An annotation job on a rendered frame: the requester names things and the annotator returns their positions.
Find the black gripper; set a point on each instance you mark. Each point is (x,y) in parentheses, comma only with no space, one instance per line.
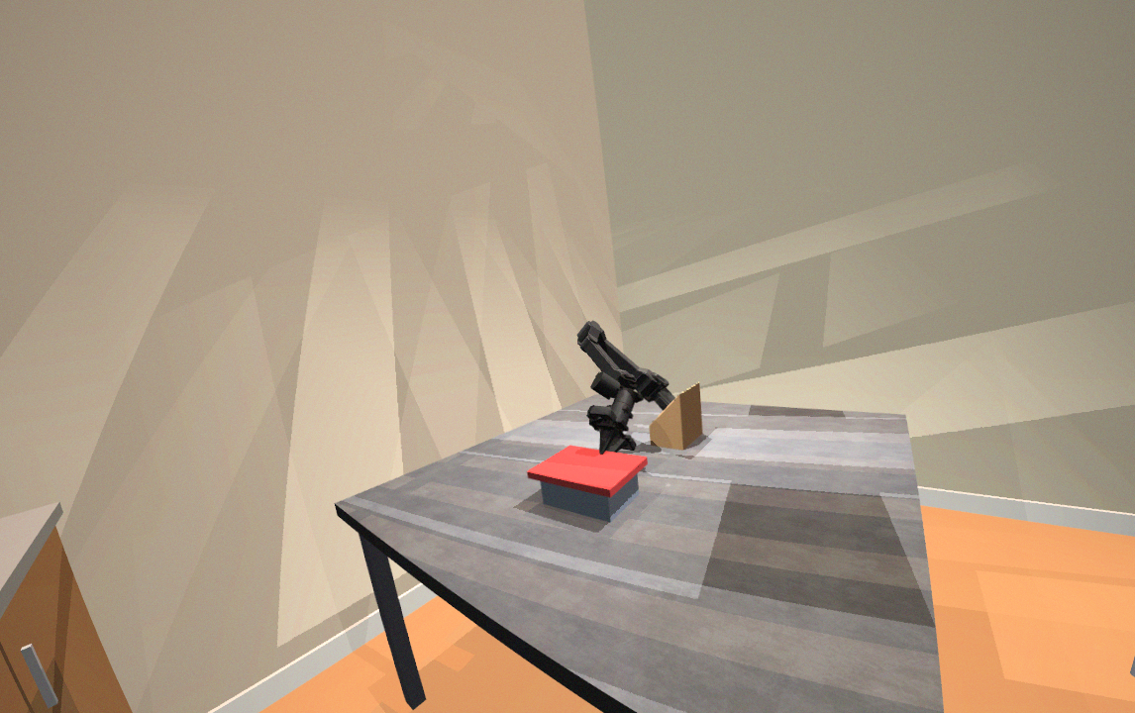
(615,420)

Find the red box lid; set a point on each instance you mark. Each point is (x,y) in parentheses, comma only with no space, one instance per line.
(587,470)

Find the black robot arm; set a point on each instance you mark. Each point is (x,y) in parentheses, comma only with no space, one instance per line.
(619,376)

